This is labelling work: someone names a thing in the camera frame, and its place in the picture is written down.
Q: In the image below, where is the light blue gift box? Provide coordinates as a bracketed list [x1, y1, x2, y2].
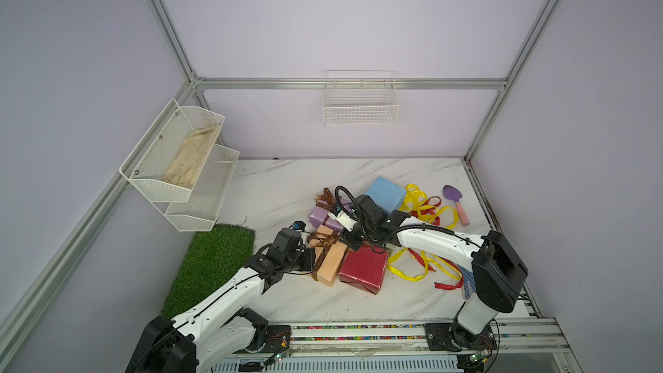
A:
[364, 176, 406, 212]

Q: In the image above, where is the orange gift box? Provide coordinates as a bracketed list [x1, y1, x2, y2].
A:
[316, 226, 348, 287]

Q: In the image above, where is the red gift box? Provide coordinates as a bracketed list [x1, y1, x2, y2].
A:
[338, 245, 388, 295]

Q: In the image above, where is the yellow ribbon of blue box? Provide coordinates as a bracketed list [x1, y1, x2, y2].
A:
[399, 184, 460, 230]

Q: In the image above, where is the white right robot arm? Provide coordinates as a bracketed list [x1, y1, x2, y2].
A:
[329, 195, 528, 354]

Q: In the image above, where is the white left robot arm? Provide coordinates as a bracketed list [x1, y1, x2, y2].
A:
[126, 227, 316, 372]

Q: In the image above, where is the purple gift box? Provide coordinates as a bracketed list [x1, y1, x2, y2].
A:
[308, 202, 342, 230]

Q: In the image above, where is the green artificial grass mat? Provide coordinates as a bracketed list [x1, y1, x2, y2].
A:
[161, 224, 256, 319]

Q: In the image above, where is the blue dotted work glove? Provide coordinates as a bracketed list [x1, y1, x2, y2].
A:
[459, 267, 476, 300]

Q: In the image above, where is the white two-tier mesh shelf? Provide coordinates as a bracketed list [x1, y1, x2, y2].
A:
[119, 99, 239, 232]

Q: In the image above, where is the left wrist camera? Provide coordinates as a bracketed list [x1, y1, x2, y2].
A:
[292, 221, 307, 232]

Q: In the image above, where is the purple trowel pink handle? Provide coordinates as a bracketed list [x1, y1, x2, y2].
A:
[442, 185, 470, 226]

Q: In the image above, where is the white wire wall basket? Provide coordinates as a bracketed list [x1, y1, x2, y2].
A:
[322, 70, 400, 126]

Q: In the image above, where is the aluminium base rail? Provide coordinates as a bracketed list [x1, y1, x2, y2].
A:
[134, 318, 584, 373]

